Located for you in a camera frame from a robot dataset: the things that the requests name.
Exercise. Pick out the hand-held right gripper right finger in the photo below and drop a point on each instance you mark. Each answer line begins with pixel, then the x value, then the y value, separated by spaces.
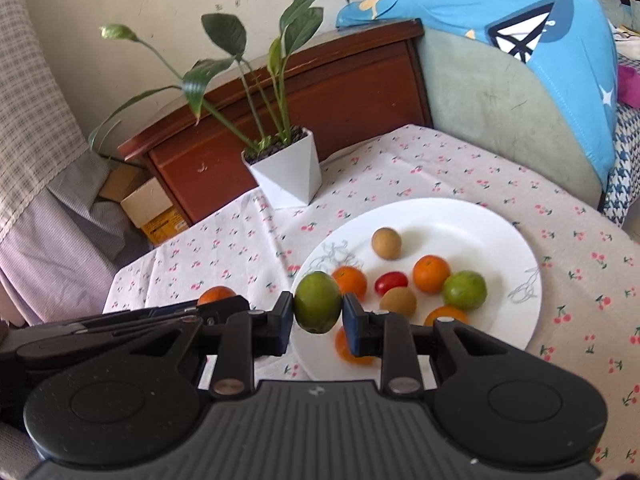
pixel 352 330

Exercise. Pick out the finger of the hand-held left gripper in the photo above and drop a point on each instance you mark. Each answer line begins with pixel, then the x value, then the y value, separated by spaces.
pixel 225 307
pixel 170 310

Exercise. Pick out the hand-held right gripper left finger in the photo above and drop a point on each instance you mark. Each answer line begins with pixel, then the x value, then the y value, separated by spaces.
pixel 286 317

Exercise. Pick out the orange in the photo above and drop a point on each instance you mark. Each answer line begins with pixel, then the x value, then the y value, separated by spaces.
pixel 445 315
pixel 431 274
pixel 351 281
pixel 340 347
pixel 216 294

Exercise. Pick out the green round fruit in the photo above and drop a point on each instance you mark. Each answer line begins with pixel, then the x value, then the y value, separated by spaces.
pixel 464 289
pixel 317 307

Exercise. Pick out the brown kiwi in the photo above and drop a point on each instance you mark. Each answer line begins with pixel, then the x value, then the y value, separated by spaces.
pixel 398 301

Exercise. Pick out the red cherry tomato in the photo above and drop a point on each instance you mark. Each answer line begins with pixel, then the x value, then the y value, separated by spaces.
pixel 391 282

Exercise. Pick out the light tan kiwi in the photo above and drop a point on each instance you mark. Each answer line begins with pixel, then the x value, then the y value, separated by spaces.
pixel 386 243

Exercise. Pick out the white plate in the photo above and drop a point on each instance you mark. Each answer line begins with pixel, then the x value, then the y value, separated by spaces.
pixel 475 240

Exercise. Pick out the open cardboard box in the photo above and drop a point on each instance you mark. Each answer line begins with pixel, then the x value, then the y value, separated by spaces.
pixel 150 200

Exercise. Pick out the white faceted plant pot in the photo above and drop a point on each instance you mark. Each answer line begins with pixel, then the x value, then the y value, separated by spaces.
pixel 290 175

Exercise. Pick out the checked fabric cover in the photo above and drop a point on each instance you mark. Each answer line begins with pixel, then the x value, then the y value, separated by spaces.
pixel 35 135

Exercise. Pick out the cherry print tablecloth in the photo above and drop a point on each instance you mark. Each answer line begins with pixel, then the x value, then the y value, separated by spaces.
pixel 565 270

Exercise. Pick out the green leafy plant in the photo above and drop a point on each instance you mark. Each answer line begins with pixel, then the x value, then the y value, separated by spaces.
pixel 200 80

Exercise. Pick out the brown wooden cabinet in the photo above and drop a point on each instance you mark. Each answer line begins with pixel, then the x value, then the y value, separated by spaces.
pixel 325 90

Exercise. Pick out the pale green cushion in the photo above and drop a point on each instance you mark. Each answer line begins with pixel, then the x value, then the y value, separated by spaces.
pixel 490 110

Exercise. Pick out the houndstooth cloth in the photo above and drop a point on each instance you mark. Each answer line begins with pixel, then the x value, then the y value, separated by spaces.
pixel 622 170

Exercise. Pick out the blue printed quilt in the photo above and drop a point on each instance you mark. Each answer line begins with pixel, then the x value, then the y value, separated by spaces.
pixel 565 60

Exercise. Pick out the pink cloth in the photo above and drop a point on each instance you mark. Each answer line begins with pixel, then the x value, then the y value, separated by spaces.
pixel 629 80

